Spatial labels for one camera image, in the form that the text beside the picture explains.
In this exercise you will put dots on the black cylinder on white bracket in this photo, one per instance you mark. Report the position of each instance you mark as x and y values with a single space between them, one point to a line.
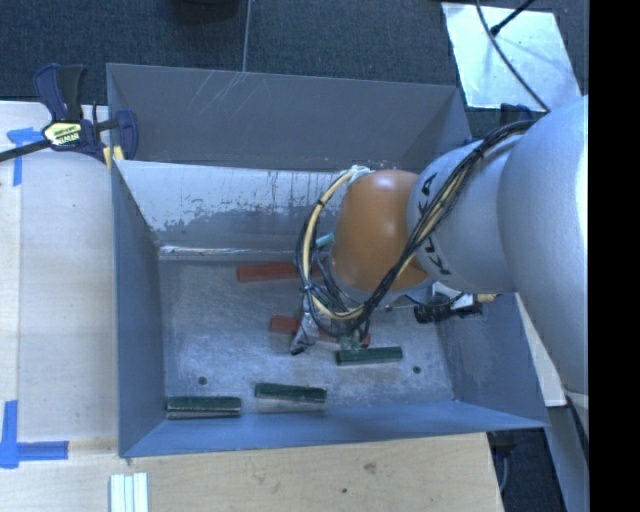
434 312

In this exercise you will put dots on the grey metal bin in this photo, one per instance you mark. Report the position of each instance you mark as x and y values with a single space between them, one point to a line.
220 325

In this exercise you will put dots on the dark green flat block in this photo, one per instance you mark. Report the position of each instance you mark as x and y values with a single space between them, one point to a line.
370 355
202 406
290 392

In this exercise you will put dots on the pale wood flat board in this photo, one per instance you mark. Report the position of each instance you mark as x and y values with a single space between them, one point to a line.
65 280

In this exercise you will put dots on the red-brown flat block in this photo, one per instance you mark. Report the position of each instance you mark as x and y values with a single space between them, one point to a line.
262 272

